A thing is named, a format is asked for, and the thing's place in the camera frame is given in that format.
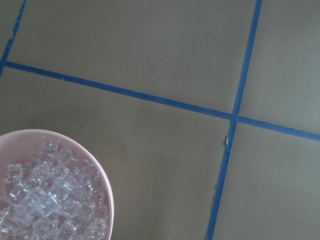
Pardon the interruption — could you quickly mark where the pink plastic bowl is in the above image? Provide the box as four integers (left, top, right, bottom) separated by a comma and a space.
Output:
0, 129, 115, 240

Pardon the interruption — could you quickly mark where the clear ice cubes pile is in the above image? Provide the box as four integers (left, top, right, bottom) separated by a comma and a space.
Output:
0, 142, 109, 240

